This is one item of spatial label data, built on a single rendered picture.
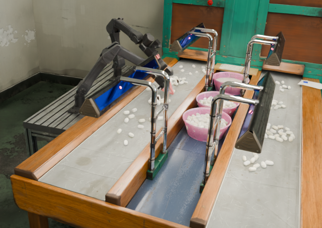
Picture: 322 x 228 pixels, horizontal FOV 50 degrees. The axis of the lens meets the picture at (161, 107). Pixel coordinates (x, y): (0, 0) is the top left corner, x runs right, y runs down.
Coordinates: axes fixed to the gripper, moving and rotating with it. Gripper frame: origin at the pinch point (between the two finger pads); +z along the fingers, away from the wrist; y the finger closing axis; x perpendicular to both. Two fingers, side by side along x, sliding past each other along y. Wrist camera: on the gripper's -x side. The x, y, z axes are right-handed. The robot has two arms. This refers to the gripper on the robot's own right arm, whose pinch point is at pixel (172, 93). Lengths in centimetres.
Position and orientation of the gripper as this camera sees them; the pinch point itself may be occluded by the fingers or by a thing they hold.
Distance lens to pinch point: 221.5
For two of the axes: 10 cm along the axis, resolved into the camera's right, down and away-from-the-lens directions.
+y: 3.5, -3.8, 8.6
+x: -6.4, 5.8, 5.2
